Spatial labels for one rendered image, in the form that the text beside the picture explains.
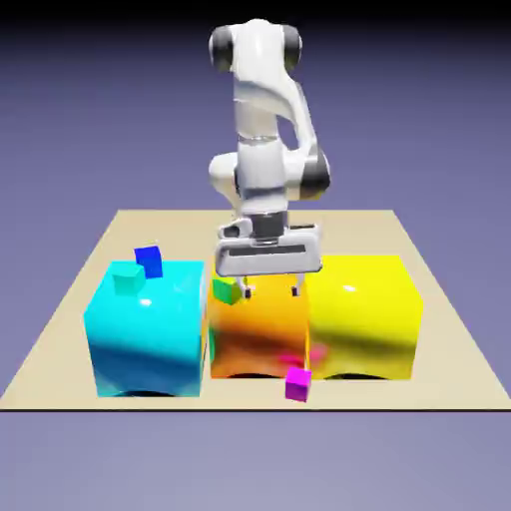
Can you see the small green cube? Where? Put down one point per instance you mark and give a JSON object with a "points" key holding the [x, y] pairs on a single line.
{"points": [[225, 291]]}

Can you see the small teal cube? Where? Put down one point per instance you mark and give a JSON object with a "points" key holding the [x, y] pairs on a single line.
{"points": [[127, 281]]}

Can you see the small magenta cube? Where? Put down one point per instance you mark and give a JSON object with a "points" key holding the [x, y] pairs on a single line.
{"points": [[298, 384]]}

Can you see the large orange box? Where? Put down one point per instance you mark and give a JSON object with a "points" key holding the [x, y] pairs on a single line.
{"points": [[259, 331]]}

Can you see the large cyan box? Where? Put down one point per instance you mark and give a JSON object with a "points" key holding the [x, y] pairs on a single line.
{"points": [[145, 331]]}

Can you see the large yellow box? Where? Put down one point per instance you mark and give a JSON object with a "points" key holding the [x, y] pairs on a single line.
{"points": [[363, 319]]}

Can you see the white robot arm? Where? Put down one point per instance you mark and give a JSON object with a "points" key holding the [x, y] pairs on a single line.
{"points": [[259, 119]]}

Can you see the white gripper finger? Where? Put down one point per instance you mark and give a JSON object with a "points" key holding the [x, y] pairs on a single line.
{"points": [[246, 288], [296, 285]]}

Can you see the small blue cube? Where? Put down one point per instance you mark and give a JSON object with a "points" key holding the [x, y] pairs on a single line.
{"points": [[150, 261]]}

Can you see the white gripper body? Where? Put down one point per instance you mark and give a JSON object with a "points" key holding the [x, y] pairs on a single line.
{"points": [[267, 257]]}

